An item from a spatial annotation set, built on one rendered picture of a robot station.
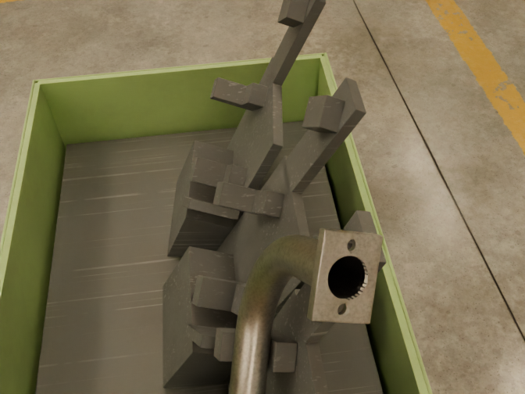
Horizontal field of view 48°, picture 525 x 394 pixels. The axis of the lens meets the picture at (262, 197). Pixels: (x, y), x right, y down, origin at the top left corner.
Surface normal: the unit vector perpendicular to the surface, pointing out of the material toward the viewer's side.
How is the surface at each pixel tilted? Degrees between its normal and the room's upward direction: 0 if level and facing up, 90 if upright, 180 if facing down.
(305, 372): 69
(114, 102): 90
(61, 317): 0
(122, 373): 0
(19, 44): 0
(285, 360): 44
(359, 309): 49
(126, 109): 90
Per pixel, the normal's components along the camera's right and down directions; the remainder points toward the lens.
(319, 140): -0.89, -0.22
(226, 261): 0.44, -0.61
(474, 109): -0.02, -0.64
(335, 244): 0.33, 0.09
